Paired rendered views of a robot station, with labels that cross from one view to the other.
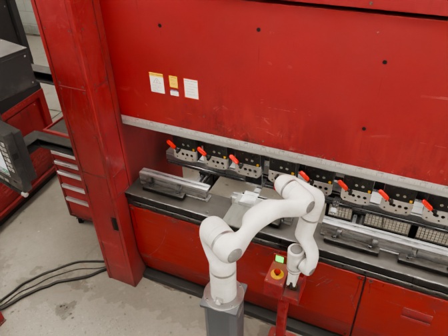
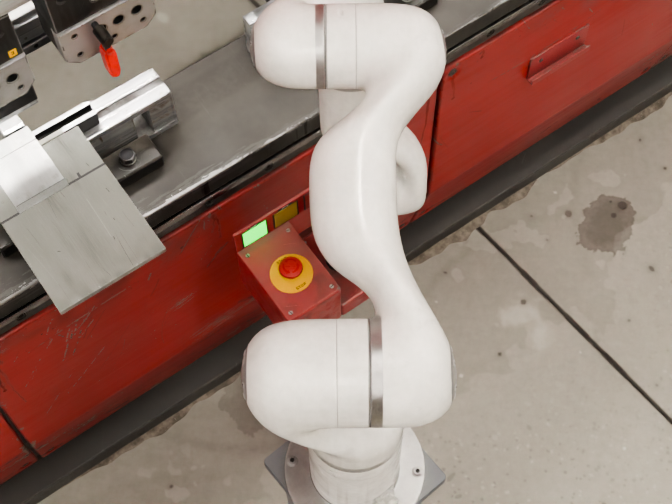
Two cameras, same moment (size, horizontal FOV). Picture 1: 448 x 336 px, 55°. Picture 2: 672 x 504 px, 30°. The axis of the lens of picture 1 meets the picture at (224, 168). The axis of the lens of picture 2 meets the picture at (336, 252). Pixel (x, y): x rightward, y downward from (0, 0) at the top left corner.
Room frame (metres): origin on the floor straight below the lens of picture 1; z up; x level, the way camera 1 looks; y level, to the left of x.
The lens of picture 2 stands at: (1.02, 0.45, 2.66)
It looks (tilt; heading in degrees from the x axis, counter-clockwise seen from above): 64 degrees down; 301
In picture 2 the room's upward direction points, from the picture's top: 2 degrees counter-clockwise
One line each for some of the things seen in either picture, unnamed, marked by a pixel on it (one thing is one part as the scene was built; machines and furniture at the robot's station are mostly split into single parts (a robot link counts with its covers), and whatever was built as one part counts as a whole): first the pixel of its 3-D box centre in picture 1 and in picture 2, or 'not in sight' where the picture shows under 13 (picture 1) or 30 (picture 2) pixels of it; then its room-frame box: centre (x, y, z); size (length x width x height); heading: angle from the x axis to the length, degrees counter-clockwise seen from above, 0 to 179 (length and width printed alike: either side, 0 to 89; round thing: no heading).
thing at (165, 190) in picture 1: (164, 191); not in sight; (2.17, 0.40, 0.89); 0.30 x 0.05 x 0.03; 65
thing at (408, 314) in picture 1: (416, 317); (560, 54); (1.39, -1.03, 0.58); 0.15 x 0.02 x 0.07; 65
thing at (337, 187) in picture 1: (337, 198); not in sight; (1.91, -0.66, 1.01); 0.26 x 0.12 x 0.05; 155
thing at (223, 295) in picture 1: (223, 281); (354, 448); (1.27, 0.02, 1.09); 0.19 x 0.19 x 0.18
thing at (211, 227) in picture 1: (218, 245); (326, 392); (1.29, 0.03, 1.30); 0.19 x 0.12 x 0.24; 30
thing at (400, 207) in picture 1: (399, 195); not in sight; (1.64, -0.87, 1.26); 0.15 x 0.09 x 0.17; 65
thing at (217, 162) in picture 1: (218, 153); not in sight; (2.06, 0.03, 1.26); 0.15 x 0.09 x 0.17; 65
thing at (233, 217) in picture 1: (244, 212); (69, 217); (1.83, -0.11, 1.00); 0.26 x 0.18 x 0.01; 155
